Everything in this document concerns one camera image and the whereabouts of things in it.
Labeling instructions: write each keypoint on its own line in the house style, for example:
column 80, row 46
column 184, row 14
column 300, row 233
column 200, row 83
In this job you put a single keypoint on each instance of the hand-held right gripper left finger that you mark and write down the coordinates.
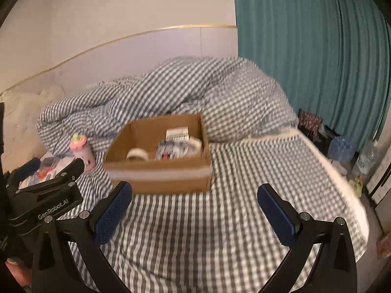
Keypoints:
column 113, row 210

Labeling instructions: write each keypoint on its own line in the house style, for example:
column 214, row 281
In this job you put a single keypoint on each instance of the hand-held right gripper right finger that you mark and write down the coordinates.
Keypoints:
column 275, row 213

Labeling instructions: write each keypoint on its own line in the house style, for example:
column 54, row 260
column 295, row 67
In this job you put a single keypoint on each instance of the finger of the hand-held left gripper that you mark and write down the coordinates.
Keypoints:
column 71, row 169
column 29, row 168

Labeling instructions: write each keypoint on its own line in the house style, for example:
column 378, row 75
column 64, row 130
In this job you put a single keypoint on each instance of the brown cardboard box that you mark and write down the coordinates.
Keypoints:
column 158, row 180

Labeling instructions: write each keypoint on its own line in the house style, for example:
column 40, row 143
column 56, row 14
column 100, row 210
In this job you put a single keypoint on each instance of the tape roll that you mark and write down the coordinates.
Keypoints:
column 137, row 154

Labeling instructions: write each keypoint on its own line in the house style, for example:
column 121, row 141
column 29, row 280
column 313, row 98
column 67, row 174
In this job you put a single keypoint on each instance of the clear packet with red label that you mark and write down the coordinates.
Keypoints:
column 171, row 150

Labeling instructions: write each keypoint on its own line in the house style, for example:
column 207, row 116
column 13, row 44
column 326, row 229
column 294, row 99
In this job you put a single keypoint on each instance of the person's left hand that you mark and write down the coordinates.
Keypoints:
column 18, row 271

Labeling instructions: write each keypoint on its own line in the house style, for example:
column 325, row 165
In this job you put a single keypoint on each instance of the pile of small packets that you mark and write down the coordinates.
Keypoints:
column 49, row 166

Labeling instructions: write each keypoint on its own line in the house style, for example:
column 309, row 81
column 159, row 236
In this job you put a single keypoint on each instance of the pink drinking bottle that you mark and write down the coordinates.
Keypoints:
column 82, row 152

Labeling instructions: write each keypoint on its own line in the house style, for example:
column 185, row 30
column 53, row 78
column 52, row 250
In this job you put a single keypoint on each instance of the grey checked bed sheet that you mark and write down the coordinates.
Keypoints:
column 244, row 189

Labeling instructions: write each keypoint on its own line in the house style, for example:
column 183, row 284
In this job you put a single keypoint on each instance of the beige pillow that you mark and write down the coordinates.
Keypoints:
column 27, row 113

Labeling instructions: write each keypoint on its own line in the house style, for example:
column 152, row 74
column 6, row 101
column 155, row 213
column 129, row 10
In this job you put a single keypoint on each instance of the pair of green slippers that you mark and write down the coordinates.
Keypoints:
column 356, row 185

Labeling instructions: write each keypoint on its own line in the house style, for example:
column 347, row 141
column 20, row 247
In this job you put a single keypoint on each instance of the pack of water bottles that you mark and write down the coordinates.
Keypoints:
column 342, row 149

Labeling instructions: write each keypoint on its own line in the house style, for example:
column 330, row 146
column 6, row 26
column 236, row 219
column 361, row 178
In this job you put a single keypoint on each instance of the patterned gift bag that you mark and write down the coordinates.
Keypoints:
column 310, row 122

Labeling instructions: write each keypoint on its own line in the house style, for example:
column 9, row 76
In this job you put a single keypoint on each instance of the green and white carton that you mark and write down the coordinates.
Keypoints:
column 177, row 134

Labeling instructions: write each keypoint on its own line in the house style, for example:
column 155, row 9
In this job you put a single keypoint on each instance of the grey fringed blanket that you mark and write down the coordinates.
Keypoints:
column 125, row 81

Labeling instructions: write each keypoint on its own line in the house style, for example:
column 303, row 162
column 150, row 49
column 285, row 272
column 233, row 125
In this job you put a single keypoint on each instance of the large clear water bottle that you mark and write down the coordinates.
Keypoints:
column 368, row 157

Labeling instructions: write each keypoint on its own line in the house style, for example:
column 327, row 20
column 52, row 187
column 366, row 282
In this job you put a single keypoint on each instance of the white cabinet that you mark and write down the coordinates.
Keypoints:
column 380, row 177

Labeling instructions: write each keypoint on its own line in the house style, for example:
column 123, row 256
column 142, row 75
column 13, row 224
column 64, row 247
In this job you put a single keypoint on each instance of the grey checked duvet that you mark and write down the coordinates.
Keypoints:
column 213, row 97

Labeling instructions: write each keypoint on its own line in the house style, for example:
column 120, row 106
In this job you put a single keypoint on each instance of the headboard with gold trim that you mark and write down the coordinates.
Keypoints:
column 152, row 52

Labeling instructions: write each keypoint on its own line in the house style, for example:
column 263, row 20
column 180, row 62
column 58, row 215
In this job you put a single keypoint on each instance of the teal curtain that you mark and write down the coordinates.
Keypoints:
column 305, row 52

